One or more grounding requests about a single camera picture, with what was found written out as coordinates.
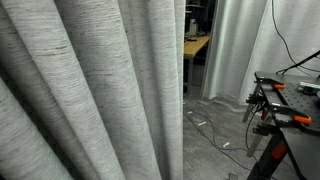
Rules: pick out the black table stand legs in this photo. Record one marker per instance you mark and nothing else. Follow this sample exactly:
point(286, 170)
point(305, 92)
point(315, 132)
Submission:
point(266, 160)

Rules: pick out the white floor tape piece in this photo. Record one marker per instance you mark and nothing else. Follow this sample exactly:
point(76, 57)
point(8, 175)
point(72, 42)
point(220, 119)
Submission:
point(226, 144)
point(202, 123)
point(190, 112)

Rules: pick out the flat black desk item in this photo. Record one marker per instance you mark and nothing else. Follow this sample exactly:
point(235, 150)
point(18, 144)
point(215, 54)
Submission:
point(191, 39)

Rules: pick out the white plastic container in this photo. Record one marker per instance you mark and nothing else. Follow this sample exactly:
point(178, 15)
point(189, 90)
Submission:
point(193, 27)

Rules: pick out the pale grey background curtain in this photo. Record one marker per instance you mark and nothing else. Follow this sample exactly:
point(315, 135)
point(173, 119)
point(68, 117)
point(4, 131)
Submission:
point(240, 43)

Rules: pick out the wooden top workbench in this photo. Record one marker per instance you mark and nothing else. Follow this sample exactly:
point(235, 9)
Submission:
point(195, 46)

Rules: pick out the small grey floor plate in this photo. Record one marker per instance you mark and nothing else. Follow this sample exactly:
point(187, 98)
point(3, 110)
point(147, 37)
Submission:
point(233, 176)

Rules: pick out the black perforated robot table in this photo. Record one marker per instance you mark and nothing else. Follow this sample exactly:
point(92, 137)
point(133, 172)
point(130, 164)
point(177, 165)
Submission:
point(300, 101)

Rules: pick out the large grey woven curtain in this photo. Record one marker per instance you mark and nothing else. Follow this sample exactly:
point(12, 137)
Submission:
point(83, 83)

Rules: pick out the white teal device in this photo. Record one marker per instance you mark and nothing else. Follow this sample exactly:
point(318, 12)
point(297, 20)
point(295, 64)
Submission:
point(308, 87)

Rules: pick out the dark shelf unit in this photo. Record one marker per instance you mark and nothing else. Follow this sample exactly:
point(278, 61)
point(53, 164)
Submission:
point(203, 13)

